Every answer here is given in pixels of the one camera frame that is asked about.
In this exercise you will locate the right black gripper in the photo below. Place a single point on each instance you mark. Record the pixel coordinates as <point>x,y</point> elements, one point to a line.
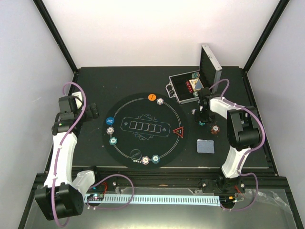
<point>198,118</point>

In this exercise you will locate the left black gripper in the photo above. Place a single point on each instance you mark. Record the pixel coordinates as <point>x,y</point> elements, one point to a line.
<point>95,111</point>

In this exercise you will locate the brown poker chip stack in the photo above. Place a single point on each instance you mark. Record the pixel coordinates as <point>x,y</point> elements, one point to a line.
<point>215,129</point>

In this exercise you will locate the blue small blind button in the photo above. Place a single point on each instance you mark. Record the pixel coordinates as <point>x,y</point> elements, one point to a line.
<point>109,120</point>

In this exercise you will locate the white chip mat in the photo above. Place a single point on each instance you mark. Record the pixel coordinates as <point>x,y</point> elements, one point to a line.
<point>159,101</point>
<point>110,130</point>
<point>145,160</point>

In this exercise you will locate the red triangular dealer marker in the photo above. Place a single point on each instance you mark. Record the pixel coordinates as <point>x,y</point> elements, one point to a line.
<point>179,131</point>

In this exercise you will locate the blue playing card deck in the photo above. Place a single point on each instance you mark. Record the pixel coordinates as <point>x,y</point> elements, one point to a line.
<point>205,146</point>

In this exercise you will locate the teal chip mat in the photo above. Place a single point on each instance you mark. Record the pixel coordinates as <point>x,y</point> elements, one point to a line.
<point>155,159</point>
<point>113,141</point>

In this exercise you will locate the white chip mat top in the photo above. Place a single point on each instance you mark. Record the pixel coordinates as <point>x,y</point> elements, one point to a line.
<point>159,101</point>

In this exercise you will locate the orange big blind button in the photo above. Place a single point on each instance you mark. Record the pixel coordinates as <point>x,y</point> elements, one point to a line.
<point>152,97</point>

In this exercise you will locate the teal chip mat bottom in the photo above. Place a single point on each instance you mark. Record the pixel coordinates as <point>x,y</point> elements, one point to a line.
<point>155,159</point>

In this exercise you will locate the white chip mat bottom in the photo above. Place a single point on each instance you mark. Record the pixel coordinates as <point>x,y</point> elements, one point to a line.
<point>145,160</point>

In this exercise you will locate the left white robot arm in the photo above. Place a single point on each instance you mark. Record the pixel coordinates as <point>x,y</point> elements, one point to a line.
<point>61,196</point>

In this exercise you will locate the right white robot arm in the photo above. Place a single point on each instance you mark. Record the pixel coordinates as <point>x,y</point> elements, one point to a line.
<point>245,132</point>

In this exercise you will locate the teal chips case front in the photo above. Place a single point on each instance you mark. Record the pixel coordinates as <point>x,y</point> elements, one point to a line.
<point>196,93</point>

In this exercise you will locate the teal chips case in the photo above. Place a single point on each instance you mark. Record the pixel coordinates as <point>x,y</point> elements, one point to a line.
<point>196,93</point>
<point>195,75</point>

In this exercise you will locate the boxed card deck in case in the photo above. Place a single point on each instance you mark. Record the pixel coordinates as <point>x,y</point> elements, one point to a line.
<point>196,84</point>

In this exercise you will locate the aluminium poker chip case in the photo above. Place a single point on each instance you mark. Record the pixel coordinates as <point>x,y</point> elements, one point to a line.
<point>210,72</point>

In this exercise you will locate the red dice in case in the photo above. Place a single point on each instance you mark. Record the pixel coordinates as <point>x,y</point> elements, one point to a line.
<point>189,87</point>

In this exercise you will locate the teal chips case back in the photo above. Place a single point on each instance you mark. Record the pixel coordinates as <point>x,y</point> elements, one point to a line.
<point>195,75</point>

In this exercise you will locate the round black poker mat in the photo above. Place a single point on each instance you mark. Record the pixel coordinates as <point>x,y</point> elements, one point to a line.
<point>144,128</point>

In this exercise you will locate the small circuit board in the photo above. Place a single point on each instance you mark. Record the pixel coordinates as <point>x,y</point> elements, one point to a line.
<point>95,197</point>

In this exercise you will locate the light blue cable duct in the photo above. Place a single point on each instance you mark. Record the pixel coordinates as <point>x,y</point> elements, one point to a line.
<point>157,200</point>

